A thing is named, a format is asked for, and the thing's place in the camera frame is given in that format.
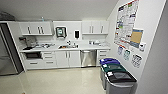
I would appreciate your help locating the small white wall box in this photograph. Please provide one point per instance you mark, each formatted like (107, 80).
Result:
(143, 47)

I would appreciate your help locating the grey bin green lid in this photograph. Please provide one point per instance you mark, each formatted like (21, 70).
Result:
(115, 67)

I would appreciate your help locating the stainless steel sink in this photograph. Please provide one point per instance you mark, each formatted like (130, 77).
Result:
(68, 47)

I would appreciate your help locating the small clear bottle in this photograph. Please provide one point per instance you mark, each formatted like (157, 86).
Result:
(42, 19)

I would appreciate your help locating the grey bundle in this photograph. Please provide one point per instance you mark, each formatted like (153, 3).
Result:
(6, 17)

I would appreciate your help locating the stack of white bowls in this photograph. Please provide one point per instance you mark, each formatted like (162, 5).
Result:
(95, 42)

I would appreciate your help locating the grey bin black lid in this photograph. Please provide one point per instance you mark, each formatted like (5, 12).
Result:
(121, 78)

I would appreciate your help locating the built-in black microwave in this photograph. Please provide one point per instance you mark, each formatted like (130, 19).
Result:
(33, 56)

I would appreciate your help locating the small paper wall notice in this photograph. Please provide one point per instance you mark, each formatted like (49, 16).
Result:
(127, 55)
(137, 61)
(120, 50)

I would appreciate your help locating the grey bin blue lid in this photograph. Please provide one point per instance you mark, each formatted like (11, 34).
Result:
(110, 61)

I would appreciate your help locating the steel paper towel dispenser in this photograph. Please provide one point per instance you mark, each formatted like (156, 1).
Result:
(60, 32)

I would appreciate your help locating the stainless steel dishwasher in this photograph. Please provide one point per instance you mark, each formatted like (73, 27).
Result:
(88, 59)

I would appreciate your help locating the coffee machine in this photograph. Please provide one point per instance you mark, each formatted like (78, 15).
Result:
(28, 42)

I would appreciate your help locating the stainless steel refrigerator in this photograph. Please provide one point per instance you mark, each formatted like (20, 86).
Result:
(8, 50)

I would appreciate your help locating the cork notice board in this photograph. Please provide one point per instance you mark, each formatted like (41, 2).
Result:
(136, 37)

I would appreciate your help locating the white two-door base cabinet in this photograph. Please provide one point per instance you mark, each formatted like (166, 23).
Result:
(61, 60)

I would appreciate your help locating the chrome faucet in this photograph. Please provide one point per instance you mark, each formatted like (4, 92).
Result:
(69, 43)

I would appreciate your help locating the white drawer unit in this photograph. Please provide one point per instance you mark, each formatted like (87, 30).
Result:
(49, 63)
(103, 55)

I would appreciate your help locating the large colourful wall poster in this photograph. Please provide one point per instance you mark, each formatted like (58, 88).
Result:
(125, 23)

